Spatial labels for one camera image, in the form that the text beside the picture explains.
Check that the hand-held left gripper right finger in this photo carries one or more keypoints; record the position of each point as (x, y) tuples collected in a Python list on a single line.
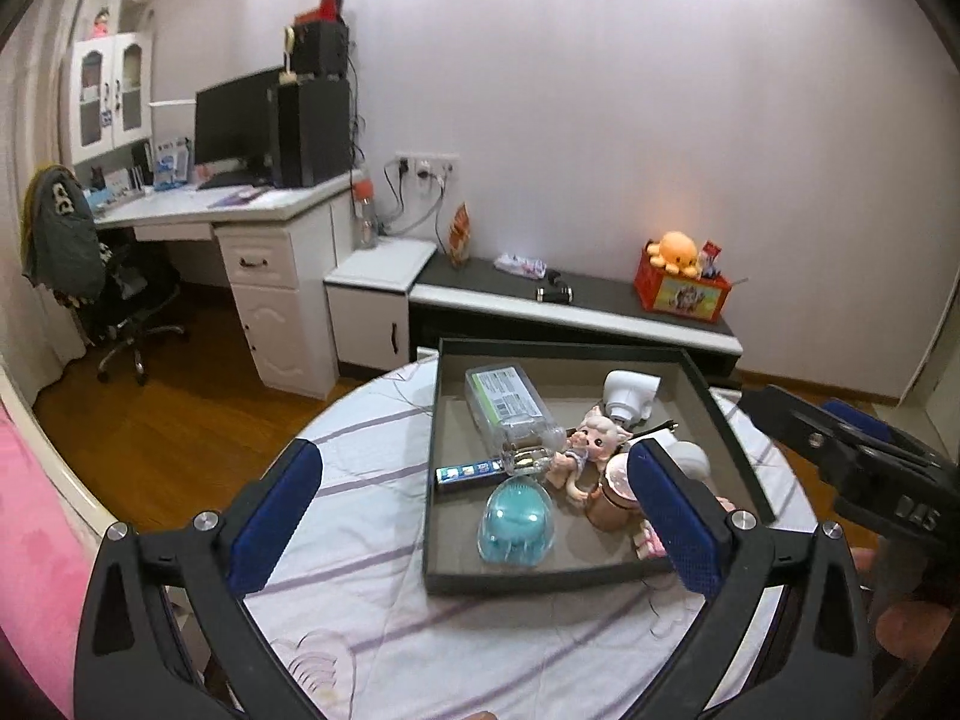
[(675, 517)]

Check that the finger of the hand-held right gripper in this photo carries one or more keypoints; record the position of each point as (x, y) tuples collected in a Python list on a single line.
[(855, 420), (787, 420)]

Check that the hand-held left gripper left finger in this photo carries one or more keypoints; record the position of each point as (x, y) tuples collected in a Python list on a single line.
[(274, 517)]

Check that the small pink item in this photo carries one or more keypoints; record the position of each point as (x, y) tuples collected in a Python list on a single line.
[(649, 540)]

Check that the white round object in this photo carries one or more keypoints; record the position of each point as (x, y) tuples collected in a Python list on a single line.
[(686, 457)]

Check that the brown cup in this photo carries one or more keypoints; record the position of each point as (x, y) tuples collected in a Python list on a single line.
[(611, 502)]

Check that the pink-haired doll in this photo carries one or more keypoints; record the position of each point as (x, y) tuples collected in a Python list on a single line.
[(596, 439)]

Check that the white handheld device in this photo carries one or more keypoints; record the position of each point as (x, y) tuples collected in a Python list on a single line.
[(626, 390)]

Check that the dark rectangular tray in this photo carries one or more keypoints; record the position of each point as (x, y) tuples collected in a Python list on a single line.
[(450, 540)]

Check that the long blue printed box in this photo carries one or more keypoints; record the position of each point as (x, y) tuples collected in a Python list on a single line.
[(469, 472)]

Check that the clear plastic box green label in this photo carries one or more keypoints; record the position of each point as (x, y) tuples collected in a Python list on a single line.
[(502, 397)]

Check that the person's right hand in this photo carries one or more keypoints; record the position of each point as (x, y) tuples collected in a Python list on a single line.
[(915, 630)]

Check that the thin black hair clip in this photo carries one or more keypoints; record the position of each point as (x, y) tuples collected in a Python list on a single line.
[(652, 430)]

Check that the teal brush in clear case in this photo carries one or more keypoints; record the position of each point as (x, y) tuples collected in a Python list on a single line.
[(517, 517)]

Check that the red printed crate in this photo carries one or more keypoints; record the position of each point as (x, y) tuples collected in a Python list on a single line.
[(682, 292)]

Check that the small colourful packets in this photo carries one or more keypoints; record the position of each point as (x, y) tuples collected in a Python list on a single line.
[(710, 259)]

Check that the white computer desk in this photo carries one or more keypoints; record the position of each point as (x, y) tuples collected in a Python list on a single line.
[(285, 315)]

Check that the orange octopus plush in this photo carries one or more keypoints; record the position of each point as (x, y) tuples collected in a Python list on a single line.
[(673, 249)]

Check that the dark-topped tv stand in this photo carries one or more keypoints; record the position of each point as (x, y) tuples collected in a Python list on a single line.
[(600, 300)]

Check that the white low cabinet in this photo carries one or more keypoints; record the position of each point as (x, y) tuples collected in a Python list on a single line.
[(367, 315)]

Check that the cream bed footboard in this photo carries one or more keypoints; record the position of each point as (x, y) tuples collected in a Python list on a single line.
[(45, 450)]

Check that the pink blanket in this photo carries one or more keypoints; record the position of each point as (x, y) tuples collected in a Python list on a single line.
[(30, 540)]

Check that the black and silver remote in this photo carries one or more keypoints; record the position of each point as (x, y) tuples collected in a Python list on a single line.
[(553, 294)]

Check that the black office chair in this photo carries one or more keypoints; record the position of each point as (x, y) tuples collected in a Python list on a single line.
[(139, 300)]

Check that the white patterned packet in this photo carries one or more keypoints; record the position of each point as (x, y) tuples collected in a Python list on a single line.
[(519, 262)]

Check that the clear bottle red cap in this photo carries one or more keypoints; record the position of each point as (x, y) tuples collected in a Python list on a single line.
[(365, 217)]

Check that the papers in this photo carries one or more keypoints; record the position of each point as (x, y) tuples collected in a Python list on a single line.
[(240, 198)]

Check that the orange snack bag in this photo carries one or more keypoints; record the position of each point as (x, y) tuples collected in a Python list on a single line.
[(460, 236)]

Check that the black keyboard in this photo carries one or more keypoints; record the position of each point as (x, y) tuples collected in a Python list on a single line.
[(225, 179)]

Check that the dark grey jacket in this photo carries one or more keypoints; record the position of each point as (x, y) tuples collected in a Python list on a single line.
[(64, 232)]

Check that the black computer tower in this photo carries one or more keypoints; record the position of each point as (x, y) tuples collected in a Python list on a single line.
[(311, 131)]

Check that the black computer monitor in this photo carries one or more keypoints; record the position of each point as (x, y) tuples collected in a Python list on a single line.
[(236, 116)]

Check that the white desk lamp bar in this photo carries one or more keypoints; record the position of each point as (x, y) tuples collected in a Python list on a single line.
[(172, 102)]

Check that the white glass-door hutch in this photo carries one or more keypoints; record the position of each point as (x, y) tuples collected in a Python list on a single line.
[(112, 90)]

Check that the small cream ornament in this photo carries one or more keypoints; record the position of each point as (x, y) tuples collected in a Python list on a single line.
[(289, 52)]

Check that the black speaker box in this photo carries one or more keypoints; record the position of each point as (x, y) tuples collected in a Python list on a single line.
[(321, 51)]

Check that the small pink figurine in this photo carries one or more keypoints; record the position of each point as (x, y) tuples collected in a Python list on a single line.
[(101, 24)]

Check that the white wall outlet strip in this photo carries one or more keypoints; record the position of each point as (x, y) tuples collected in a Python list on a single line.
[(435, 165)]

